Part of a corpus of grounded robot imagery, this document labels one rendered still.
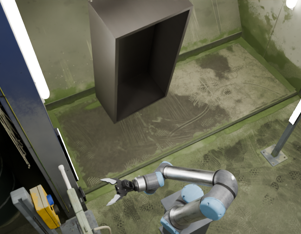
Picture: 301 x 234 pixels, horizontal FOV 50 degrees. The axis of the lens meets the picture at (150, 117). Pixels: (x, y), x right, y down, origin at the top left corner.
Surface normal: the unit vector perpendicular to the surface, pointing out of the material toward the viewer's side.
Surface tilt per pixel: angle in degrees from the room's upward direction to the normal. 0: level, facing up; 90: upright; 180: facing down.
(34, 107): 90
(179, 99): 0
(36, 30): 57
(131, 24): 12
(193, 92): 0
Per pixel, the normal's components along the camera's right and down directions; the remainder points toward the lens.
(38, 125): 0.47, 0.71
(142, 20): 0.11, -0.45
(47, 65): 0.40, 0.26
